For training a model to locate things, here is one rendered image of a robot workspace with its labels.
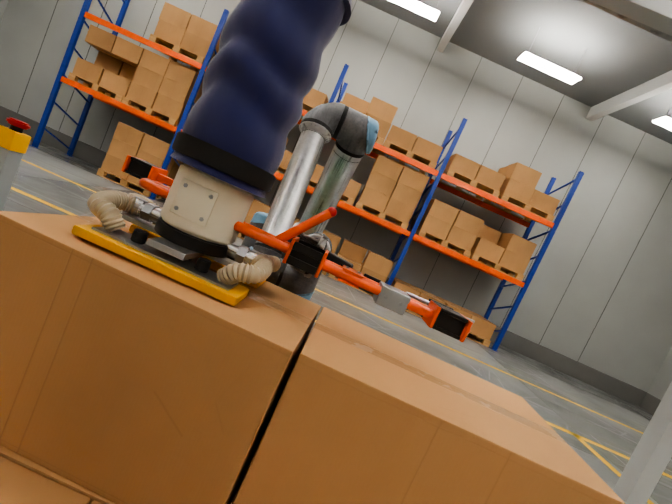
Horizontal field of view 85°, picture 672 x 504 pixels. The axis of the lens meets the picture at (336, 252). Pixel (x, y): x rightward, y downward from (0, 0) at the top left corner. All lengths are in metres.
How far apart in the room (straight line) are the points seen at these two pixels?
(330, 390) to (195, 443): 0.26
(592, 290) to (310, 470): 10.84
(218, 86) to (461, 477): 0.84
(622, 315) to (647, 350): 1.14
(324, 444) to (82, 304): 0.49
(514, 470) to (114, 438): 0.70
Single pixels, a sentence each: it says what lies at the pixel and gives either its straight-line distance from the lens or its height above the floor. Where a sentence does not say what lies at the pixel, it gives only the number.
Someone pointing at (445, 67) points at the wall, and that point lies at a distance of 10.30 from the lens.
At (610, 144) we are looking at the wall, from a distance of 11.53.
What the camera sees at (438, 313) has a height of 1.08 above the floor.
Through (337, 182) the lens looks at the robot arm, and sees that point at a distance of 1.40.
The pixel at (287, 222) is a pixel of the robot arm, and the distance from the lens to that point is 1.16.
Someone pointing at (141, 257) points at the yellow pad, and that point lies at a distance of 0.79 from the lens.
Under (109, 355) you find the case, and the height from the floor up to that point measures 0.79.
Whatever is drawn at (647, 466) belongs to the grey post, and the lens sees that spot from 3.42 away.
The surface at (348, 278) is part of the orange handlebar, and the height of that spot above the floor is 1.07.
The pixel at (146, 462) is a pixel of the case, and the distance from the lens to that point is 0.83.
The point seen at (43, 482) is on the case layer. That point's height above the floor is 0.54.
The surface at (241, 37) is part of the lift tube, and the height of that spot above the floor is 1.43.
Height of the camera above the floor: 1.18
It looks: 4 degrees down
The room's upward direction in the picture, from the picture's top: 24 degrees clockwise
